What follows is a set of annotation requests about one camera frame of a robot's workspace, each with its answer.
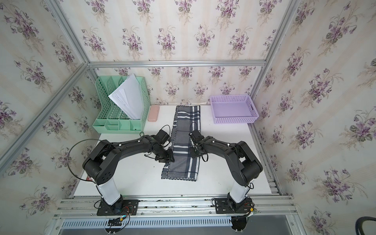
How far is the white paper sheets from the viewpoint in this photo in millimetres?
926

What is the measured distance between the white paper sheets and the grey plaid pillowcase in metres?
0.31

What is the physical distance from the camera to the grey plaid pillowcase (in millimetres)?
853
